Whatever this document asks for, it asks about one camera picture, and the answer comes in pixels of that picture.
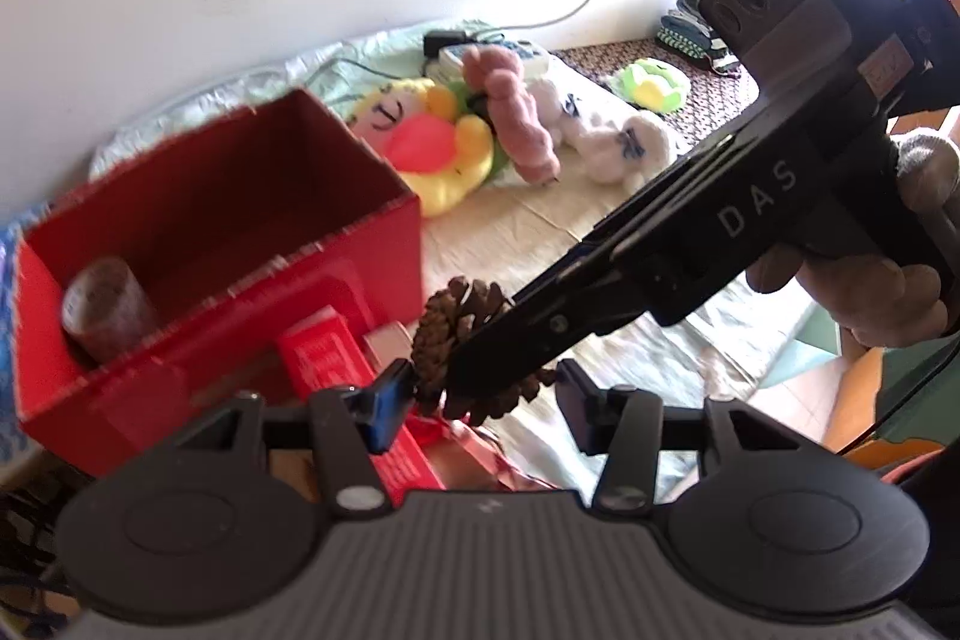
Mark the brown pine cone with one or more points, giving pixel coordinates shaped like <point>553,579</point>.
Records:
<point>450,325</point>

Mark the person's right hand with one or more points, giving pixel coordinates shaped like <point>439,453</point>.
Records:
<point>877,302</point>

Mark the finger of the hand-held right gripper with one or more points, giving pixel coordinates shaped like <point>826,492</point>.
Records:
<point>577,261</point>
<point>510,355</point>

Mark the light green bed sheet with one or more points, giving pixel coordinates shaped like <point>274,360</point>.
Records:
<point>225,85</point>

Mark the dark patterned blanket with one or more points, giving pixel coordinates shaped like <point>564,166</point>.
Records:
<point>712,100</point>

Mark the red carton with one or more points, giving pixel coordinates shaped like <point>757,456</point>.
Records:
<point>330,355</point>

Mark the cream bed sheet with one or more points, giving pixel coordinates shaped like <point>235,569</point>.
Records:
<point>540,220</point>

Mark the red cardboard box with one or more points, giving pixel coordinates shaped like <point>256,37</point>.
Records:
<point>225,183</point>

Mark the knitted cloth stack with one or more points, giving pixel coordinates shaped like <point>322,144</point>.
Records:
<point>690,36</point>

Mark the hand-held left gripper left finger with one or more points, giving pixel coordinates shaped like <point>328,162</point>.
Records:
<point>390,411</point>

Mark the blue floral cloth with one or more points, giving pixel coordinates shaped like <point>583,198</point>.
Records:
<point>9,347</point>

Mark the green plush toy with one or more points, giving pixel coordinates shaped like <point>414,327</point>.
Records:
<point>652,85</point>

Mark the black power adapter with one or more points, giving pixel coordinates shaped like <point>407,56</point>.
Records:
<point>442,44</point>

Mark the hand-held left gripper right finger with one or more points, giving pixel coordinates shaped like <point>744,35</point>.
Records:
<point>576,411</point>

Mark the shiny pink wrapper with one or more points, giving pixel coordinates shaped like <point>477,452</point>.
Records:
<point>480,452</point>

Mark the yellow tiger plush toy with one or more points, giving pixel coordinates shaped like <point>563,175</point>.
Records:
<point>420,145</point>

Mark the brown cylindrical can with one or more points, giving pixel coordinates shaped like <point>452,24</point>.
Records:
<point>105,310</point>

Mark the white plush toy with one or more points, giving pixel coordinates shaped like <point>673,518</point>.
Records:
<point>592,130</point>

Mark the pink plush toy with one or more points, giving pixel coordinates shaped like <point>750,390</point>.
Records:
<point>517,123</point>

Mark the white power strip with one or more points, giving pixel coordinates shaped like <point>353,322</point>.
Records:
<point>457,57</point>

